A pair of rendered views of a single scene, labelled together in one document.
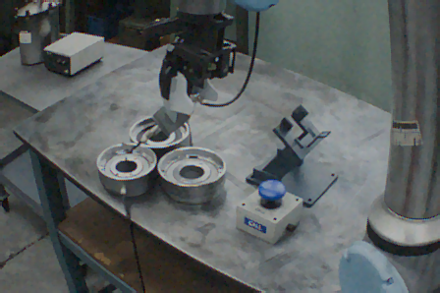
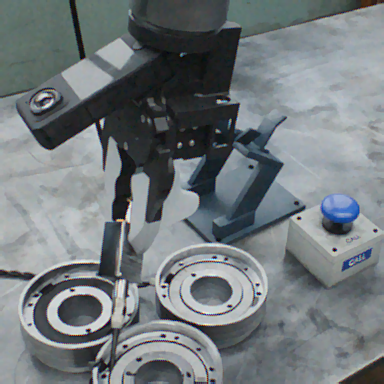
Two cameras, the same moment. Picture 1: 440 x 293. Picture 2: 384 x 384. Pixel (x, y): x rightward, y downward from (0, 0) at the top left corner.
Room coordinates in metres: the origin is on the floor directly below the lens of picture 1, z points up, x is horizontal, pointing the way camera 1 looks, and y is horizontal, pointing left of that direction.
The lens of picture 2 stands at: (0.65, 0.51, 1.33)
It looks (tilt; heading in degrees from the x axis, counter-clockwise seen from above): 34 degrees down; 282
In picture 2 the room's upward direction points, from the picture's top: 5 degrees clockwise
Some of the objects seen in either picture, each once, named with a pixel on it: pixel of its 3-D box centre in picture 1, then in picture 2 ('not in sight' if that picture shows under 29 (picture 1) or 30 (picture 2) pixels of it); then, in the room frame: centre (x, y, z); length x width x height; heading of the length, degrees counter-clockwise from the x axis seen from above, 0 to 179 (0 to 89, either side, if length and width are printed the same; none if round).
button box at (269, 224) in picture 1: (272, 214); (338, 238); (0.67, -0.08, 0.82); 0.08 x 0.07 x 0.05; 50
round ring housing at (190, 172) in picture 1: (192, 176); (211, 296); (0.77, 0.04, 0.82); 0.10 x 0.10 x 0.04
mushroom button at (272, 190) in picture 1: (271, 200); (337, 221); (0.67, -0.07, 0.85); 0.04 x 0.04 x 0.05
